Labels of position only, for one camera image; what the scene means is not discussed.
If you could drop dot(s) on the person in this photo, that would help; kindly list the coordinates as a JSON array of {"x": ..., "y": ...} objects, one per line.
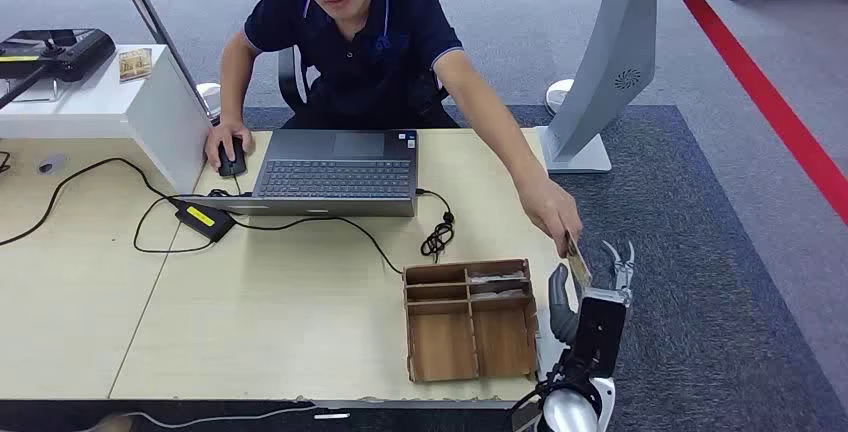
[{"x": 358, "y": 38}]

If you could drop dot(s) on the person's right forearm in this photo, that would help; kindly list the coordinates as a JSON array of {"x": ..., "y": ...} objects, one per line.
[{"x": 232, "y": 94}]

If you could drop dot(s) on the black office chair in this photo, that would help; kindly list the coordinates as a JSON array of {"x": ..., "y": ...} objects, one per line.
[{"x": 288, "y": 81}]

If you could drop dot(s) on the clear acrylic stand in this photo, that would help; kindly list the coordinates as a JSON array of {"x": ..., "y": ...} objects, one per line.
[{"x": 40, "y": 92}]

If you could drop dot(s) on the grey slanted metal pole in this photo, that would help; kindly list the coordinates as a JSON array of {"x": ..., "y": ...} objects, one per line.
[{"x": 149, "y": 12}]

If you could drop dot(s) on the black computer mouse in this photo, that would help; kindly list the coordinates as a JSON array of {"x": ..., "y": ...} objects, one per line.
[{"x": 232, "y": 165}]

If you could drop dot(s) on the white label strip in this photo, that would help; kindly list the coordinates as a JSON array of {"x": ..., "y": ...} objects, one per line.
[{"x": 331, "y": 416}]

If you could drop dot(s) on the person's left forearm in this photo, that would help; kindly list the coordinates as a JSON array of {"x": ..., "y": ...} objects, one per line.
[{"x": 510, "y": 144}]

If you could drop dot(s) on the white counter box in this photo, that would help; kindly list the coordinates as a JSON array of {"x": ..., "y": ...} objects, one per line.
[{"x": 99, "y": 104}]

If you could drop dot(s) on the black card reader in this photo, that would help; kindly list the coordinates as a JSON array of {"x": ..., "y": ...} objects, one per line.
[{"x": 79, "y": 58}]

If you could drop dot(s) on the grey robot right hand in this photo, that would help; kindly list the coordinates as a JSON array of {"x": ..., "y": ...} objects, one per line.
[{"x": 562, "y": 310}]

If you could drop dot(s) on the person's right hand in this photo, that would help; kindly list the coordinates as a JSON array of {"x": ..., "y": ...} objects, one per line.
[{"x": 228, "y": 132}]

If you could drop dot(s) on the person's left hand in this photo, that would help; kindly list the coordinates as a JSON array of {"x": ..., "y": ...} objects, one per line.
[{"x": 553, "y": 214}]

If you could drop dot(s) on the black power adapter yellow label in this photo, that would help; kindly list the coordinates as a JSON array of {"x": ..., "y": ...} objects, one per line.
[{"x": 202, "y": 218}]

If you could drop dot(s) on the round white floor base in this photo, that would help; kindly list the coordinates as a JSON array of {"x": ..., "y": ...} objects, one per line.
[
  {"x": 556, "y": 94},
  {"x": 210, "y": 98}
]

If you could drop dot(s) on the wooden compartment tray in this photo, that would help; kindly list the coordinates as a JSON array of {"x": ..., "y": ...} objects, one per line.
[{"x": 440, "y": 349}]

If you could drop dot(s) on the grey kiosk stand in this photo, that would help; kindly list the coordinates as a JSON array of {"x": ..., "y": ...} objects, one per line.
[{"x": 616, "y": 51}]

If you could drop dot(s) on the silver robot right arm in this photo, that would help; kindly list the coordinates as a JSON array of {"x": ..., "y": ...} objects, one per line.
[{"x": 570, "y": 416}]

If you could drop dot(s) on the grey laptop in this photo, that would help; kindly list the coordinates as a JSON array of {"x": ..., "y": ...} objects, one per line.
[{"x": 331, "y": 180}]

